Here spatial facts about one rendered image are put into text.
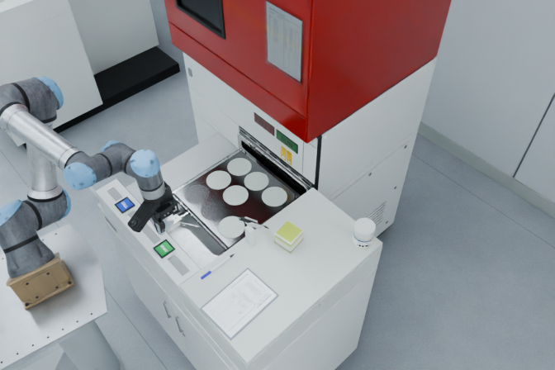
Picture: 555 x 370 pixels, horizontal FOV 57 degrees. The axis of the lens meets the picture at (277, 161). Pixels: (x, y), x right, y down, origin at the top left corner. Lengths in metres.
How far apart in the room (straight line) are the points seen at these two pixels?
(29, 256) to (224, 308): 0.67
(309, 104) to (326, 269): 0.55
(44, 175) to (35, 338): 0.54
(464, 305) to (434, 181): 0.85
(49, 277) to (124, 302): 1.00
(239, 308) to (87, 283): 0.61
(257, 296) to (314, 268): 0.21
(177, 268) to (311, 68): 0.80
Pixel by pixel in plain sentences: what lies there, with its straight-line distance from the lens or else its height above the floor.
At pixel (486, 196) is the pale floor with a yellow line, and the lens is 3.41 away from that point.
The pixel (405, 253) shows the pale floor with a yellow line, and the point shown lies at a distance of 3.01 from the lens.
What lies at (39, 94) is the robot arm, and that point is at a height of 1.44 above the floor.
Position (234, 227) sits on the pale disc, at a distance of 1.94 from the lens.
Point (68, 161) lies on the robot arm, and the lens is 1.52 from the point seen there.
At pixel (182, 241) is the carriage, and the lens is 1.95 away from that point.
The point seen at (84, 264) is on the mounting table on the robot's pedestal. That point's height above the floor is 0.82.
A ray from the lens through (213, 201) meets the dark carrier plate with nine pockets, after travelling 2.02.
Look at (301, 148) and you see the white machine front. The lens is 1.88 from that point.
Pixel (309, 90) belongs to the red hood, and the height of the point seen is 1.46.
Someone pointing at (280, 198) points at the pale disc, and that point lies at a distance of 2.01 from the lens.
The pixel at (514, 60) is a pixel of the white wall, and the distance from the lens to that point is 3.05.
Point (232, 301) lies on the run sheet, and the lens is 1.70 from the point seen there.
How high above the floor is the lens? 2.47
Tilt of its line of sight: 47 degrees down
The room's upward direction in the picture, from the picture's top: 1 degrees counter-clockwise
